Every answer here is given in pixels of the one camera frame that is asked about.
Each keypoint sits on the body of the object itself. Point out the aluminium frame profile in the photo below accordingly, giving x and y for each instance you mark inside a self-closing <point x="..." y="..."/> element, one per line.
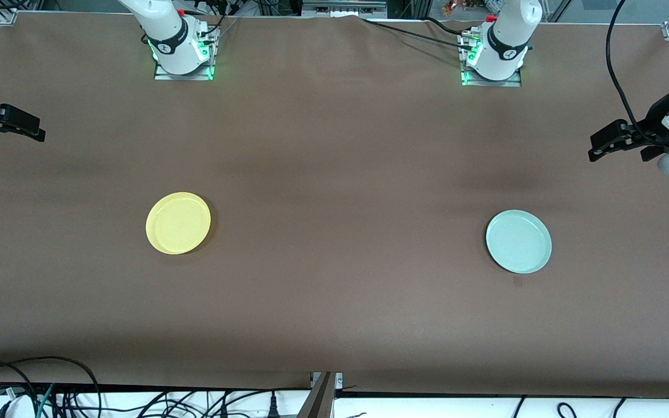
<point x="318" y="400"/>

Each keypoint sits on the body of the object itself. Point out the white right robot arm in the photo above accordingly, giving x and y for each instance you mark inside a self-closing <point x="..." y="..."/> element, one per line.
<point x="163" y="29"/>

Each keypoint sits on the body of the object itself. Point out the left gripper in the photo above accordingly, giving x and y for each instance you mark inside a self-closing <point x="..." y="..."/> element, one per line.
<point x="652" y="122"/>

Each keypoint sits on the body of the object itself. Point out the brown table cover sheet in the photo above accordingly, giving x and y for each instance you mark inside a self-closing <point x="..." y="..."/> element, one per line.
<point x="334" y="116"/>

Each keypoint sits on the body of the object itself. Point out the white shelf board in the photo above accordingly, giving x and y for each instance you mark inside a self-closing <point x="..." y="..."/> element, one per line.
<point x="427" y="409"/>

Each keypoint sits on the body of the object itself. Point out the orange toy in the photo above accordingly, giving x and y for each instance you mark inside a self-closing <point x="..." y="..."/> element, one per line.
<point x="453" y="7"/>

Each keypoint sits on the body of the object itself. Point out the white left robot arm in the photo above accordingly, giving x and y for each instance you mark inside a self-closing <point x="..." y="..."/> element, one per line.
<point x="509" y="35"/>

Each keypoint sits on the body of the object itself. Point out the pale green round plate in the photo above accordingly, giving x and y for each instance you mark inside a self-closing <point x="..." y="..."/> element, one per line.
<point x="518" y="241"/>

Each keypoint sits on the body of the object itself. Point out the silver power strip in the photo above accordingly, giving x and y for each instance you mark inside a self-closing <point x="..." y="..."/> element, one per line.
<point x="343" y="8"/>

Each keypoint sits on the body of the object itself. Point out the black power plug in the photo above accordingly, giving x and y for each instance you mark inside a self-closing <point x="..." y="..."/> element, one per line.
<point x="273" y="409"/>

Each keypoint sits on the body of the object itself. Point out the yellow round plate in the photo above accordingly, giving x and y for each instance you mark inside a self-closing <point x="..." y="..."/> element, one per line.
<point x="177" y="223"/>

